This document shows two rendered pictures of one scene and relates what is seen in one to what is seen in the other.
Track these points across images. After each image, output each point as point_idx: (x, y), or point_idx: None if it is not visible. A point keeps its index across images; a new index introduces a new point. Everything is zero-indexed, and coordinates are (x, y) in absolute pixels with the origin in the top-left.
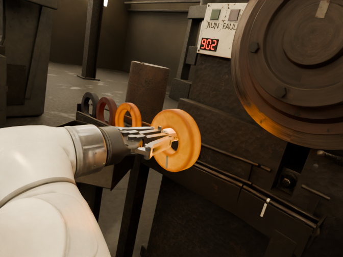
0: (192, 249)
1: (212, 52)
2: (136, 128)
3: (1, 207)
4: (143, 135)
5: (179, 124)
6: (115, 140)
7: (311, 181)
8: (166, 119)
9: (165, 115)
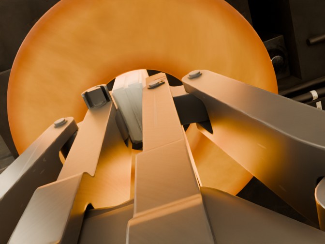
0: None
1: None
2: (7, 188)
3: None
4: (175, 152)
5: (160, 17)
6: None
7: (313, 26)
8: (78, 54)
9: (60, 42)
